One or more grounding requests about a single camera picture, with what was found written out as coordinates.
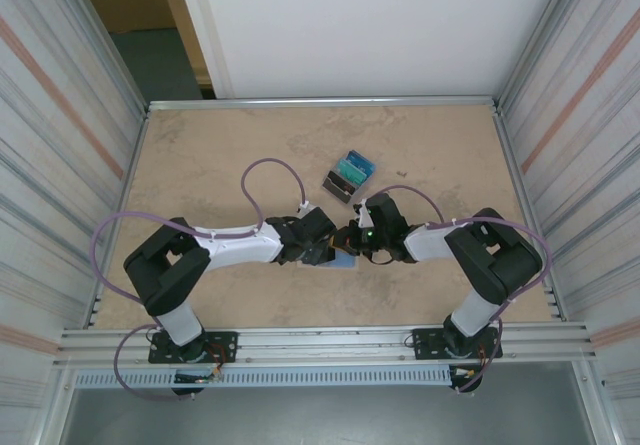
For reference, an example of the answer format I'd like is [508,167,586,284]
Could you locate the wooden board with blue pad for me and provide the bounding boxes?
[297,249,360,271]

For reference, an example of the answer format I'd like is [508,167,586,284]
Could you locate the clear plastic card box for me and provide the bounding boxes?
[322,148,379,206]

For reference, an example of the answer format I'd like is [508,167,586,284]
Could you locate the black credit card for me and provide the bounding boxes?
[323,172,356,202]

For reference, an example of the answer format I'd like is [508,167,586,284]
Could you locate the teal credit card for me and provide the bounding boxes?
[334,160,369,187]

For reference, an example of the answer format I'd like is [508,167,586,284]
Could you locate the blue credit card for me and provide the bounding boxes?
[344,150,376,174]

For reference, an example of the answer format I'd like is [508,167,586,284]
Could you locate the grey metal bottom panel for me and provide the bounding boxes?
[62,384,616,445]

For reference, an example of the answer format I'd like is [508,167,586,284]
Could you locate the small circuit board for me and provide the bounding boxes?
[174,372,224,384]

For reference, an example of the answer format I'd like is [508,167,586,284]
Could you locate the white slotted cable duct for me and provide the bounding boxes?
[74,367,451,389]

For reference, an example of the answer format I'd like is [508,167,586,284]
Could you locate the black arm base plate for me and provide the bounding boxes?
[149,331,239,365]
[410,327,503,362]

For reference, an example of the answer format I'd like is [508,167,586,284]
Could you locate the aluminium table end rail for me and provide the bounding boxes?
[146,95,503,114]

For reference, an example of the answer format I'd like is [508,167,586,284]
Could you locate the aluminium table side rail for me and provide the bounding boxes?
[491,112,569,322]
[89,109,151,327]

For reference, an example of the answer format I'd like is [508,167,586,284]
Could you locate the aluminium frame post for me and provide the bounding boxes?
[54,0,151,114]
[497,0,594,116]

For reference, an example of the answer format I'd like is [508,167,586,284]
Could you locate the white door frame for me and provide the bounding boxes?
[172,0,236,100]

